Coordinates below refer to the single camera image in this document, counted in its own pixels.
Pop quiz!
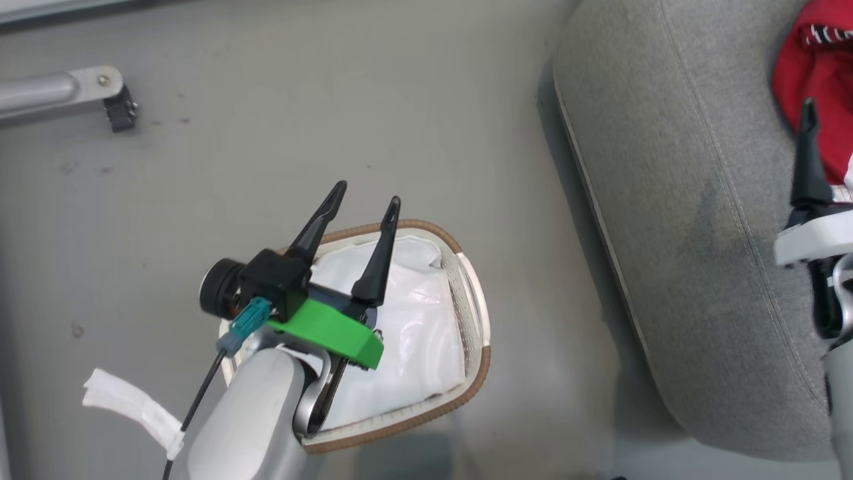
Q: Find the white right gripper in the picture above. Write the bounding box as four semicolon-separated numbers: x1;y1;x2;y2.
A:
774;97;853;268

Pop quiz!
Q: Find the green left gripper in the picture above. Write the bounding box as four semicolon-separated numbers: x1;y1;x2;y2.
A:
267;180;403;371

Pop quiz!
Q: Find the red sports jersey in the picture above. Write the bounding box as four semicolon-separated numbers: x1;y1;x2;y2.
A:
772;0;853;203

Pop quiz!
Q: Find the grey fabric sofa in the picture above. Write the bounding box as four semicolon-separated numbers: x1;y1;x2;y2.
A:
552;0;853;463

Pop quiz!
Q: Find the white basket liner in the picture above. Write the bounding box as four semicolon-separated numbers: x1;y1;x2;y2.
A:
308;236;468;431

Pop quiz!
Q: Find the white laundry basket brown rim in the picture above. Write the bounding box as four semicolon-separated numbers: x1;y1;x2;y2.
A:
218;218;492;456

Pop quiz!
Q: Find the black caster wheel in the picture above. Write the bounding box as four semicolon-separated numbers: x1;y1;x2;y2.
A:
103;85;139;133

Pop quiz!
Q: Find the grey partition foot bar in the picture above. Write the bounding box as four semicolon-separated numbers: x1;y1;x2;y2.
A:
0;65;125;123

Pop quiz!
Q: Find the black cable with teal connector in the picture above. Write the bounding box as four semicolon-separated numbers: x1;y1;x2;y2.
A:
162;297;273;480

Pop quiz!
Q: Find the white fabric strap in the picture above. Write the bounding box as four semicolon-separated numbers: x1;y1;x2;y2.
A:
82;367;185;461

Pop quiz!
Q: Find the grey partition bottom rail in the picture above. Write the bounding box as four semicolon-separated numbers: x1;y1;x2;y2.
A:
0;0;157;26

